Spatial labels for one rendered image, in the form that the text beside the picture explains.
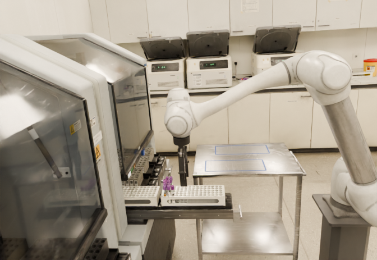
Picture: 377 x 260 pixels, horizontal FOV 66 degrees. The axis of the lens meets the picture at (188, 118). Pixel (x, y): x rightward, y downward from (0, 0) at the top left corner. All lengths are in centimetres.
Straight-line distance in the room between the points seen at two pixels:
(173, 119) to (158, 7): 293
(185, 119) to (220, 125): 266
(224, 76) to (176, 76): 58
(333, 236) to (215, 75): 238
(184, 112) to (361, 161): 70
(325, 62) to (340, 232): 89
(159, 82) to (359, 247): 270
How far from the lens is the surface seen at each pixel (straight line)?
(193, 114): 106
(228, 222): 218
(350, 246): 171
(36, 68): 105
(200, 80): 355
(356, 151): 126
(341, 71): 107
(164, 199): 139
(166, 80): 359
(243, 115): 366
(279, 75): 124
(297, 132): 385
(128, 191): 148
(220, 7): 379
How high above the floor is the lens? 158
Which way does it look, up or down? 17 degrees down
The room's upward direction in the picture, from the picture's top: 4 degrees counter-clockwise
